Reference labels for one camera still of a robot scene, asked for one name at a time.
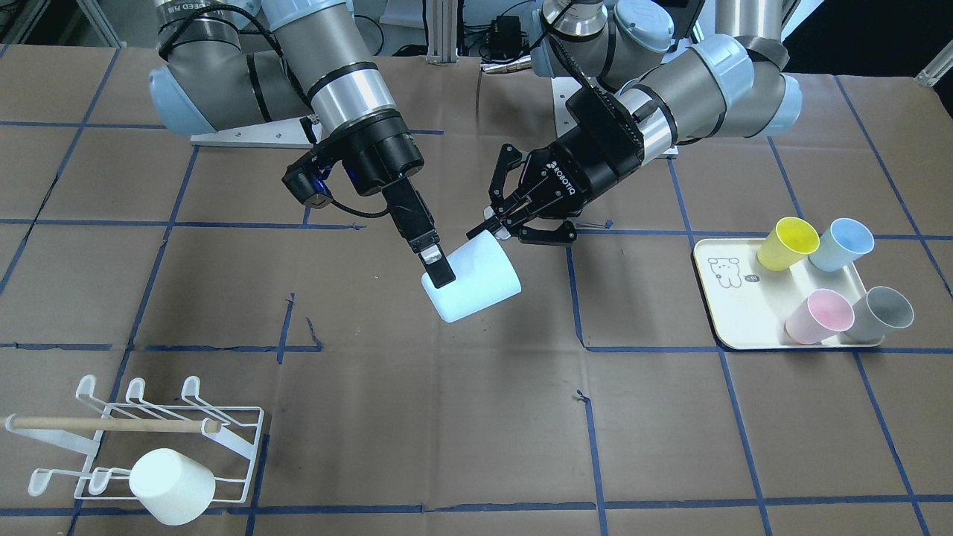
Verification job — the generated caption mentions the pale green plastic cup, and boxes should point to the pale green plastic cup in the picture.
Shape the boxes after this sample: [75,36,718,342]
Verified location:
[129,448,217,526]

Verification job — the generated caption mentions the aluminium frame post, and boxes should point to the aluminium frame post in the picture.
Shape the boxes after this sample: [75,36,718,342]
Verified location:
[422,0,462,65]

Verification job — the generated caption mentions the grey plastic cup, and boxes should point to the grey plastic cup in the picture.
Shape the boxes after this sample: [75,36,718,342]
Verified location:
[844,286,915,343]

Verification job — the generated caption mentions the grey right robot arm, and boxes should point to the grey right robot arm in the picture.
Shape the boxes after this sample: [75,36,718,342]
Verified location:
[150,1,456,288]

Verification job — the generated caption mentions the pink plastic cup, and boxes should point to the pink plastic cup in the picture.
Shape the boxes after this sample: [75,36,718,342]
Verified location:
[784,288,855,344]

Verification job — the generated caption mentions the light blue plastic cup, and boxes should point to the light blue plastic cup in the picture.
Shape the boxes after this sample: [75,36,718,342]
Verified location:
[421,230,522,323]

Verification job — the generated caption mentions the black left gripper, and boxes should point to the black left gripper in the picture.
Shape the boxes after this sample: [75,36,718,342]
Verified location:
[468,112,647,246]

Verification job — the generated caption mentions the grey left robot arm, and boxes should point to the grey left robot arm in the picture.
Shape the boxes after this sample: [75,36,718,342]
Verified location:
[467,1,803,246]

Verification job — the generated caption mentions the cream tray with bunny drawing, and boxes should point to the cream tray with bunny drawing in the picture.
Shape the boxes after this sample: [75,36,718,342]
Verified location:
[693,237,867,351]

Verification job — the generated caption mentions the yellow plastic cup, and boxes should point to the yellow plastic cup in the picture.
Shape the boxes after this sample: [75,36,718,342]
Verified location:
[756,217,820,272]

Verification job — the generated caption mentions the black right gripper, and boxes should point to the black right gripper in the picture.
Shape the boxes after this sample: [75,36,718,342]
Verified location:
[320,109,456,289]

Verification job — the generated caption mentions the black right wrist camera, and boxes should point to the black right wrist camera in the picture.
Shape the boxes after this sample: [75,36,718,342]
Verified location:
[282,150,334,209]

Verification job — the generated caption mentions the white wire cup rack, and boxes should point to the white wire cup rack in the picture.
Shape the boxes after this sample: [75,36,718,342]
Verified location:
[4,374,266,506]

